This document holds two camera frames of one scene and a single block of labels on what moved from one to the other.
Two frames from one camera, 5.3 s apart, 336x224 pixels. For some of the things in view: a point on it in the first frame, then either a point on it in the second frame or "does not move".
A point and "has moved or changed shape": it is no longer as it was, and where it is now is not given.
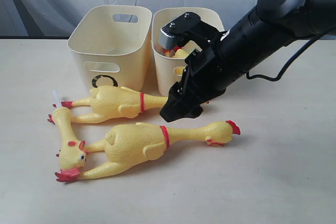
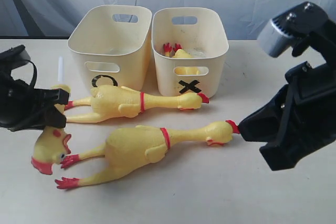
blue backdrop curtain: x=50 y=4 does not move
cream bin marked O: x=108 y=46 does not move
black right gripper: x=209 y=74 -> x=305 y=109
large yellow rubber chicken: x=126 y=142 has moved or changed shape
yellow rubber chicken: x=109 y=102 does not move
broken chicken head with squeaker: x=72 y=155 -> x=50 y=144
